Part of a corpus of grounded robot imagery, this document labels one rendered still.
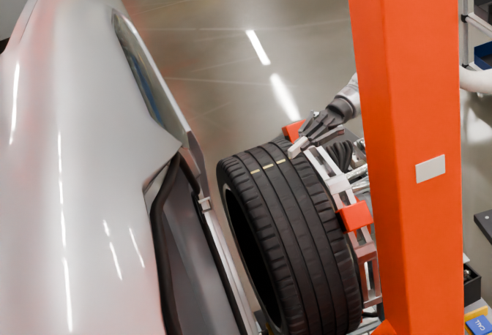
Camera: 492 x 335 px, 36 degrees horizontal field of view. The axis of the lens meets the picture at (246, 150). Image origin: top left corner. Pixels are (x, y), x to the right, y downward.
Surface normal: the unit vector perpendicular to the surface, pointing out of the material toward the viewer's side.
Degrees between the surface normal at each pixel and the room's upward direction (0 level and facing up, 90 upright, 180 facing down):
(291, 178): 14
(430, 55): 90
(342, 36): 0
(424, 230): 90
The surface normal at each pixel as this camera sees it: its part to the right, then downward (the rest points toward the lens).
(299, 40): -0.18, -0.79
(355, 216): 0.10, -0.19
